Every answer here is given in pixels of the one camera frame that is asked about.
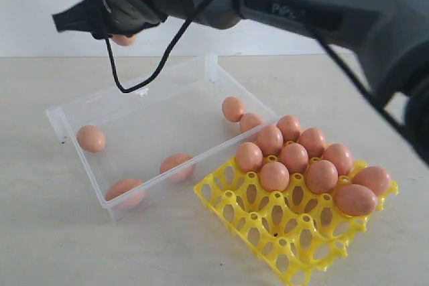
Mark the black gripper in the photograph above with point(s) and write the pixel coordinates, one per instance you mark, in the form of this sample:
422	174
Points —
123	17

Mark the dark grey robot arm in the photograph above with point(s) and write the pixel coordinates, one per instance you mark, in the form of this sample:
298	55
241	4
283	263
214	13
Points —
381	45

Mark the clear plastic storage box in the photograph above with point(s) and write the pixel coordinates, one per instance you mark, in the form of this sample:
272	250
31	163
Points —
179	112

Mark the yellow plastic egg tray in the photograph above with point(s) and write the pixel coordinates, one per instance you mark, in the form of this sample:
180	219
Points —
294	231

